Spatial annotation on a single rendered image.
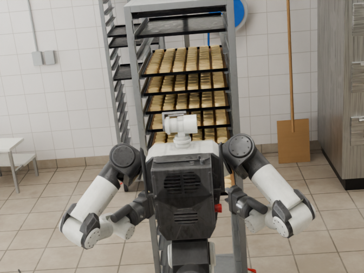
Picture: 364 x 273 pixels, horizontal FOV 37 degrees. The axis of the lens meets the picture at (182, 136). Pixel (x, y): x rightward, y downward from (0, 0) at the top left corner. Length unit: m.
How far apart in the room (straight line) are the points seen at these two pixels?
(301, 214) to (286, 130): 3.40
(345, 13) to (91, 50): 2.38
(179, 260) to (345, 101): 2.76
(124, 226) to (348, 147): 2.79
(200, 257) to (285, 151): 3.40
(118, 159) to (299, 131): 3.52
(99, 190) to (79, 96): 3.59
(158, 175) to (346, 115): 2.89
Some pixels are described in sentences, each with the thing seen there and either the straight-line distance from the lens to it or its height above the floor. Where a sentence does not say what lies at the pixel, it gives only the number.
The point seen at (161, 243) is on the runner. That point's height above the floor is 0.59.
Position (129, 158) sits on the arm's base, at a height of 1.38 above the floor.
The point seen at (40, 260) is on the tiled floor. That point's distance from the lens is 4.12.
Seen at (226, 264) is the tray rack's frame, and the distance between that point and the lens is 3.48.
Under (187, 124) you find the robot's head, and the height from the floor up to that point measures 1.46.
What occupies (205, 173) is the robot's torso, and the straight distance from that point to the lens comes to 1.74.
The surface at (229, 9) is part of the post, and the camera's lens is 2.42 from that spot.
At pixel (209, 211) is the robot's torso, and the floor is 1.21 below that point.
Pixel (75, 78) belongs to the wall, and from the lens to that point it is 5.39.
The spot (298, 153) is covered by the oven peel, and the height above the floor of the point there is 0.09.
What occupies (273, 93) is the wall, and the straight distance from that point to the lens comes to 5.35.
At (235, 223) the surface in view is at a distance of 2.82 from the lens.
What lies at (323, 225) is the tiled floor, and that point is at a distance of 4.21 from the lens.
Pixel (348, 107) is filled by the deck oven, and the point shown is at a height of 0.74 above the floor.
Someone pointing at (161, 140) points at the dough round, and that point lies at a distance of 2.67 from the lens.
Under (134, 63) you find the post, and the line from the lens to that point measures 2.47.
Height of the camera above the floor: 2.05
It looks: 19 degrees down
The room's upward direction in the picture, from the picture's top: 5 degrees counter-clockwise
